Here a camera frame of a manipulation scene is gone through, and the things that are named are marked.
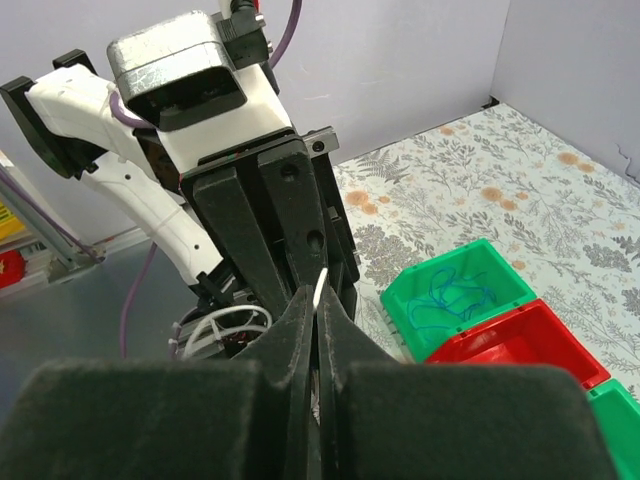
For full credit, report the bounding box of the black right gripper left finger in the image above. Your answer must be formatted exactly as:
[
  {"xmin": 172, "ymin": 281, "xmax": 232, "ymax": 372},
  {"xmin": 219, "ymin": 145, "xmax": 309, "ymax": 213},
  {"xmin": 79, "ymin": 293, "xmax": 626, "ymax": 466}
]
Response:
[{"xmin": 1, "ymin": 287, "xmax": 314, "ymax": 479}]

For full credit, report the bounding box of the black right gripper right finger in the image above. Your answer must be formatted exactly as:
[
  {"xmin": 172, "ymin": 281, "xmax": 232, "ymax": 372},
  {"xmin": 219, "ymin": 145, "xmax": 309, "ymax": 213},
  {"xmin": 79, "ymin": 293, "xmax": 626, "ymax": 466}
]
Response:
[{"xmin": 316, "ymin": 288, "xmax": 618, "ymax": 479}]

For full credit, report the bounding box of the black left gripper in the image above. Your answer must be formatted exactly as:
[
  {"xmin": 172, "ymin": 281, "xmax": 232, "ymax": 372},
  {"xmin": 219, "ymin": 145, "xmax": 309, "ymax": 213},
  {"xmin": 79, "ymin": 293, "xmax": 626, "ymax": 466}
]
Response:
[{"xmin": 180, "ymin": 127, "xmax": 359, "ymax": 314}]

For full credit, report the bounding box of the white cable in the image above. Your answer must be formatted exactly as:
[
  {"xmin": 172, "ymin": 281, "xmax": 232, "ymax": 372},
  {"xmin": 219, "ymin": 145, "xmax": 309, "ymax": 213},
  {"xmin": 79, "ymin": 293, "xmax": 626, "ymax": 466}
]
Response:
[{"xmin": 312, "ymin": 267, "xmax": 330, "ymax": 309}]

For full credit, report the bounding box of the blue cable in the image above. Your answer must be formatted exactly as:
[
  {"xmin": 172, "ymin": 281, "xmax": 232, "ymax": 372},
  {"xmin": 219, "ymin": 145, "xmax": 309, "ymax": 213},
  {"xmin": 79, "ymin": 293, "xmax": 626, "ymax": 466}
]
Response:
[{"xmin": 405, "ymin": 268, "xmax": 497, "ymax": 334}]

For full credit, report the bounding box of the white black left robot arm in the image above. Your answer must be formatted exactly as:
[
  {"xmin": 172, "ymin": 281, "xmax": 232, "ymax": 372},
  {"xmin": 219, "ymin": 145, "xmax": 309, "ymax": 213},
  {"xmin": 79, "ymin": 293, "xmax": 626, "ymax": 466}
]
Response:
[{"xmin": 1, "ymin": 50, "xmax": 359, "ymax": 316}]

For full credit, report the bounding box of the green plastic bin left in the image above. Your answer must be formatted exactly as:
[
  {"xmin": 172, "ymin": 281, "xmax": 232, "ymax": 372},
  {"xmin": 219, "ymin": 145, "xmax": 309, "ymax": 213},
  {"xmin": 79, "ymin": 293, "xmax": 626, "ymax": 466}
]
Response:
[{"xmin": 380, "ymin": 239, "xmax": 536, "ymax": 363}]

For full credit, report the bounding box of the green plastic bin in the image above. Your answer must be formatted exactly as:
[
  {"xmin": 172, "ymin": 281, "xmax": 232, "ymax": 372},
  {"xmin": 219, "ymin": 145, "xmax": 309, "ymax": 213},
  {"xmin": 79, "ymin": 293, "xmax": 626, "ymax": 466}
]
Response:
[
  {"xmin": 588, "ymin": 379, "xmax": 640, "ymax": 480},
  {"xmin": 380, "ymin": 239, "xmax": 536, "ymax": 363}
]

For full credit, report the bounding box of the red plastic bin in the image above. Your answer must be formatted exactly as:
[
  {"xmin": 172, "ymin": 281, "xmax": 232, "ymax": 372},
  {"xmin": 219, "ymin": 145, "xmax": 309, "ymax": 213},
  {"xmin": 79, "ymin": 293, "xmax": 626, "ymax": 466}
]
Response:
[{"xmin": 425, "ymin": 299, "xmax": 611, "ymax": 390}]

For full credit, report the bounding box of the green plastic bin right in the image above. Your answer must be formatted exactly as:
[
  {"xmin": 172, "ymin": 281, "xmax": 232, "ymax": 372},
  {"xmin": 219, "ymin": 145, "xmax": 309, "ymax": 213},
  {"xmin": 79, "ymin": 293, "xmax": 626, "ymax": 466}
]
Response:
[{"xmin": 588, "ymin": 379, "xmax": 640, "ymax": 480}]

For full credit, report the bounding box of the floral table mat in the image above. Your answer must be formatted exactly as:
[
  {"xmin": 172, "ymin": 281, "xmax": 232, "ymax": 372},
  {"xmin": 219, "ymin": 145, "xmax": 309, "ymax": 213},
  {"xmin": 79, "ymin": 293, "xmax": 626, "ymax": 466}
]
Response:
[{"xmin": 334, "ymin": 104, "xmax": 639, "ymax": 394}]

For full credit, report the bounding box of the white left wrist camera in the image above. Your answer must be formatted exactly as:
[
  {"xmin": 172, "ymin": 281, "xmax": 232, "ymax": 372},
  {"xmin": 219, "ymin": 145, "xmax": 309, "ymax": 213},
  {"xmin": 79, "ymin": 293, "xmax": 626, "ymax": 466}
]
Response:
[{"xmin": 107, "ymin": 2, "xmax": 292, "ymax": 173}]

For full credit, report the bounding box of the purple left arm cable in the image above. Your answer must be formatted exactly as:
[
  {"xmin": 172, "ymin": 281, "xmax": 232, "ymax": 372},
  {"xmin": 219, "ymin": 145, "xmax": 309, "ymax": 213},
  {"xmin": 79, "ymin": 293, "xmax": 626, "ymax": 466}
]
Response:
[{"xmin": 0, "ymin": 0, "xmax": 304, "ymax": 359}]

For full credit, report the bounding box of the aluminium frame rail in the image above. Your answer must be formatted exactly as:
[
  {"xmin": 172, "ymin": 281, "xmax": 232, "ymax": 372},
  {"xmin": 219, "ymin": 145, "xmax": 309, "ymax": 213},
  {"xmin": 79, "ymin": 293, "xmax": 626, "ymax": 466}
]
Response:
[{"xmin": 1, "ymin": 155, "xmax": 149, "ymax": 303}]

